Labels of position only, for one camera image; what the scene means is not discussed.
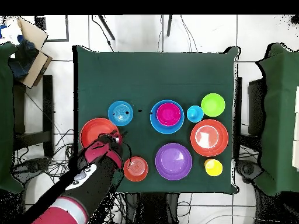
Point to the pink bowl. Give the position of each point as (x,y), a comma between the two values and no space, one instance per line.
(168,114)

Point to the large orange bowl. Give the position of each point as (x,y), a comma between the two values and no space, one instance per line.
(93,130)
(209,137)

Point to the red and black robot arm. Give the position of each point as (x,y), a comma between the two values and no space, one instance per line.
(93,184)

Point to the large blue bowl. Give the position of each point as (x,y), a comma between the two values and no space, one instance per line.
(153,114)

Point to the small blue bowl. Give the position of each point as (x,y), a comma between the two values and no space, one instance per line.
(120,113)

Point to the purple bowl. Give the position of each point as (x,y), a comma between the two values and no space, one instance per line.
(173,161)

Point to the blue cup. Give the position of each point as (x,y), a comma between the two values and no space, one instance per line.
(195,113)

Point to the dark green tablecloth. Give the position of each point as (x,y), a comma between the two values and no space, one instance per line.
(151,77)

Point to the small orange bowl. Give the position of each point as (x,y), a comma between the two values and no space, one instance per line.
(136,169)

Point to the green bowl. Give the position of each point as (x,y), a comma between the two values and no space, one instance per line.
(213,104)

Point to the orange cup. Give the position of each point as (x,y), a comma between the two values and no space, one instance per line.
(206,162)

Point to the yellow cup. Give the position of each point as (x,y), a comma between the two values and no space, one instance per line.
(214,168)

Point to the black tripod leg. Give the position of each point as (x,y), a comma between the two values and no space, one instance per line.
(107,28)
(169,25)

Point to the black stool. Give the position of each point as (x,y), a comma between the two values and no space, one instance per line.
(48,105)

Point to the black stand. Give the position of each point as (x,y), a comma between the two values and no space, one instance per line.
(255,105)

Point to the cardboard box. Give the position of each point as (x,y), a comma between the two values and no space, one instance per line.
(36,67)

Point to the green cloth covered table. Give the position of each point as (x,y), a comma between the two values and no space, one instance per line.
(278,116)
(5,116)

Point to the blue cloth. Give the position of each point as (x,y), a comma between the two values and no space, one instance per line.
(23,58)

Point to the grey pedestal foot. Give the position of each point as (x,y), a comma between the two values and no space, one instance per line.
(248,170)
(30,169)

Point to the dark grey frame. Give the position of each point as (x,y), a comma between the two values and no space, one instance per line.
(67,30)

